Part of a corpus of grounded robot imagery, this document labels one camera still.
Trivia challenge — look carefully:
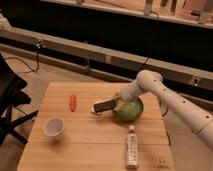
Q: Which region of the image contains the black eraser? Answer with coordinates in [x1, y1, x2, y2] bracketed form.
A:
[94, 100, 116, 112]

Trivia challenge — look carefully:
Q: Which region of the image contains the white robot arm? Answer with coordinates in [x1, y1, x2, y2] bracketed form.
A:
[116, 70, 213, 151]

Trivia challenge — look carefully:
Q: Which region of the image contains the green cabbage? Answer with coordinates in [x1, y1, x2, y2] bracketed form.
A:
[113, 98, 143, 122]

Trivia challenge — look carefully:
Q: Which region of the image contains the orange carrot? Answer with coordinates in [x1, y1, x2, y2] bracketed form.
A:
[69, 95, 77, 112]

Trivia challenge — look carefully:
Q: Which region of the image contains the white plastic bottle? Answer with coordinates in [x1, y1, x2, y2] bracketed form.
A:
[126, 125, 138, 169]

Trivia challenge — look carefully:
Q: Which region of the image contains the white paper cup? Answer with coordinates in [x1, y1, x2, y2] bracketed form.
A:
[43, 116, 65, 141]

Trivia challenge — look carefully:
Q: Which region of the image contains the black office chair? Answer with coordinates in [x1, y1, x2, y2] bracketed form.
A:
[0, 53, 38, 145]

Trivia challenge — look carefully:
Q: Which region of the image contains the black cable on floor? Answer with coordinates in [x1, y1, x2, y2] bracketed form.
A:
[3, 39, 44, 76]

